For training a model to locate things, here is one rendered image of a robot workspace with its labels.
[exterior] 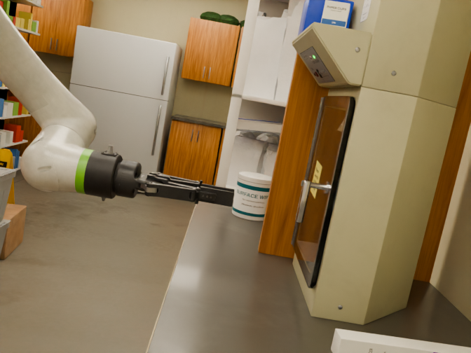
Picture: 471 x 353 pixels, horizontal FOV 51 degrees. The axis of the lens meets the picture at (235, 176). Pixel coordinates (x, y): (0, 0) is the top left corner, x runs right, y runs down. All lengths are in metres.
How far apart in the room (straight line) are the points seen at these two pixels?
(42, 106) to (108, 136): 4.94
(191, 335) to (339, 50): 0.58
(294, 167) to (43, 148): 0.65
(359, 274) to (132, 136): 5.08
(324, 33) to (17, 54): 0.59
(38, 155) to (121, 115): 4.96
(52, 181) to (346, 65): 0.61
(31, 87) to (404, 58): 0.73
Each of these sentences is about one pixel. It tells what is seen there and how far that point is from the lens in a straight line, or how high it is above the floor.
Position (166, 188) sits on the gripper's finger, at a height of 1.15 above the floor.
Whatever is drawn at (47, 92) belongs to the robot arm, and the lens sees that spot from 1.11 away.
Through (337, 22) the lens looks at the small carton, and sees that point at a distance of 1.07.
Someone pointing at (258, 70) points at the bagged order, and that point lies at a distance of 2.38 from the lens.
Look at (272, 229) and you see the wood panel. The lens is 1.38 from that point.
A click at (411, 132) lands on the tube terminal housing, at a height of 1.34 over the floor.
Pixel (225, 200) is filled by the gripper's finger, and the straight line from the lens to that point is 1.01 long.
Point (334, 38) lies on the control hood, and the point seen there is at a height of 1.49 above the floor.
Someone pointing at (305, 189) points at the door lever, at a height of 1.19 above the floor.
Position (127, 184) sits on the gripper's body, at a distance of 1.01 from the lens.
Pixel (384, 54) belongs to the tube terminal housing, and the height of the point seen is 1.47.
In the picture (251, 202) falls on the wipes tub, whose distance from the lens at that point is 1.71.
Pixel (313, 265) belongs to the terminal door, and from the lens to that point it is 1.05.
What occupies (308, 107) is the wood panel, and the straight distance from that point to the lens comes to 1.34.
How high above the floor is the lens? 1.35
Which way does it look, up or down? 9 degrees down
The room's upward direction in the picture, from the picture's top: 10 degrees clockwise
